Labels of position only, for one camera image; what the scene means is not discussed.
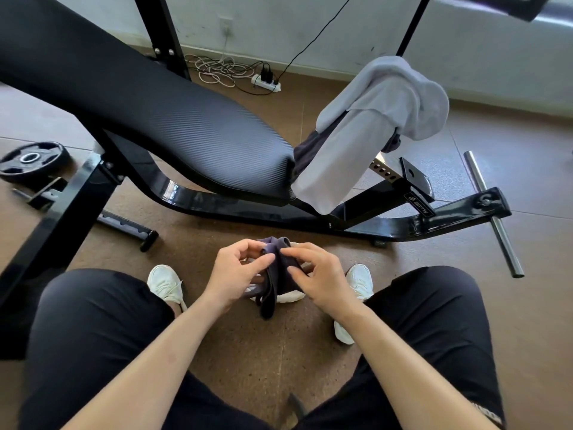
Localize person's right forearm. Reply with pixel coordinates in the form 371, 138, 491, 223
333, 304, 500, 430

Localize white power strip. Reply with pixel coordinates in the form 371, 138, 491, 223
251, 74, 282, 93

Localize person's white right shoe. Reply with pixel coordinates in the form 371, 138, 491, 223
333, 264, 375, 345

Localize black padded bench seat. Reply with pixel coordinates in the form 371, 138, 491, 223
0, 0, 297, 207

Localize person's left forearm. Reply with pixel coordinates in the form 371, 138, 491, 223
63, 293, 230, 430

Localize coiled white cable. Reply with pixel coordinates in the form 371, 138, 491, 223
184, 53, 253, 88

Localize black weight plate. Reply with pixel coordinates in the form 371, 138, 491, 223
0, 141, 72, 184

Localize black slanted pole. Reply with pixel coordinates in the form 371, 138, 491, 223
396, 0, 433, 57

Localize thin black cable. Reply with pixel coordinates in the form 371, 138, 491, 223
233, 0, 342, 95

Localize person's white shoe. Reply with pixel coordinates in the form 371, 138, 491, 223
333, 264, 375, 345
147, 264, 189, 312

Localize grey towel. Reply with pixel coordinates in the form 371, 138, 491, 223
291, 56, 450, 216

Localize dark purple cloth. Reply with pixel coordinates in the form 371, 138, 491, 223
248, 236, 306, 320

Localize person's left hand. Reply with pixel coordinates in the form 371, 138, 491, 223
200, 239, 276, 315

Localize black rack upright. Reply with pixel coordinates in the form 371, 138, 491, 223
132, 0, 192, 82

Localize dark cloth under towel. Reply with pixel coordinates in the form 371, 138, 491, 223
293, 130, 324, 180

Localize steel bar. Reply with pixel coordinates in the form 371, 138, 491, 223
463, 150, 526, 279

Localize black metal bench frame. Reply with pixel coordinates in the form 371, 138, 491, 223
0, 128, 514, 309

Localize person's right hand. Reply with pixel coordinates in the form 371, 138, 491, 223
284, 242, 369, 325

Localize person's white left shoe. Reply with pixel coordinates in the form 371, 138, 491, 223
147, 264, 189, 312

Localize black machine handle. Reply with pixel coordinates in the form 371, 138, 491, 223
432, 0, 556, 23

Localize person's black trousers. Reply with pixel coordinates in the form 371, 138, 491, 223
0, 265, 507, 430

